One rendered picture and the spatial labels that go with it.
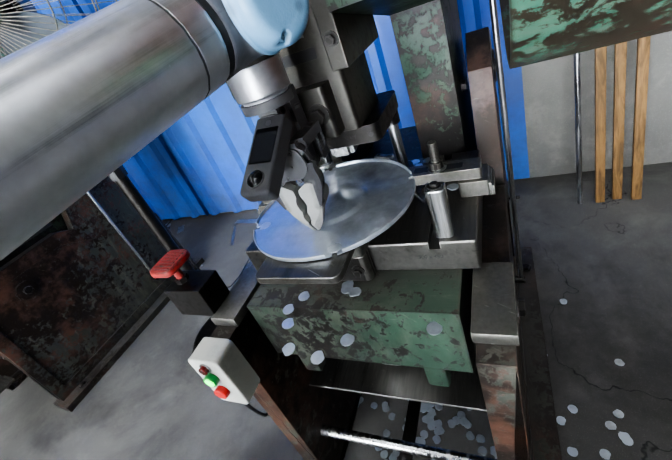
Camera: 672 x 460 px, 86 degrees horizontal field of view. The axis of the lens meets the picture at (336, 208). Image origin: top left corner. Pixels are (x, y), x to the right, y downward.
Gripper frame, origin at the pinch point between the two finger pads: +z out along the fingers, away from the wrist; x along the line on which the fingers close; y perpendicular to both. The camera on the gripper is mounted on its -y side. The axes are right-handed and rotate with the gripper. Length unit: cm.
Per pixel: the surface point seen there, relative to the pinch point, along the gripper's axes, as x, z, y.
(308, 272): -2.1, 1.7, -8.5
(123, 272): 151, 52, 46
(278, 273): 2.8, 1.7, -8.6
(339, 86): -6.4, -16.6, 11.8
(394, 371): 0.7, 48.6, 6.7
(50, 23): 66, -44, 29
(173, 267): 30.0, 3.8, -4.3
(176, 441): 83, 80, -9
